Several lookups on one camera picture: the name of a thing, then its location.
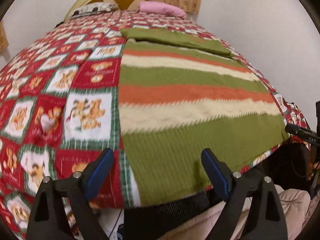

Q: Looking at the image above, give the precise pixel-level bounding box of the striped green orange cream sweater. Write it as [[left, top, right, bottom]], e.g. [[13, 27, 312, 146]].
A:
[[118, 28, 289, 207]]

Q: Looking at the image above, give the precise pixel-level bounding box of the beige quilted garment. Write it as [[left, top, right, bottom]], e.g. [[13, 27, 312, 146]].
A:
[[160, 185, 319, 239]]

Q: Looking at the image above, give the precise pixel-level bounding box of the red patchwork teddy bedspread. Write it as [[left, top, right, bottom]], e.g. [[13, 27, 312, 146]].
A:
[[1, 11, 308, 239]]

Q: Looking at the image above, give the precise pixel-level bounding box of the beige side curtain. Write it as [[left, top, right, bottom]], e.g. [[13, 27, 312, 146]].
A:
[[0, 21, 9, 52]]

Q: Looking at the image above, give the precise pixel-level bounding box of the pink pillow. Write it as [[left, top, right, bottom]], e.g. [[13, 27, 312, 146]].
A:
[[137, 1, 186, 18]]

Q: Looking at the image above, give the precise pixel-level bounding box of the white car print pillow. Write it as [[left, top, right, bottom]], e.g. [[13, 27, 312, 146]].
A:
[[68, 2, 118, 18]]

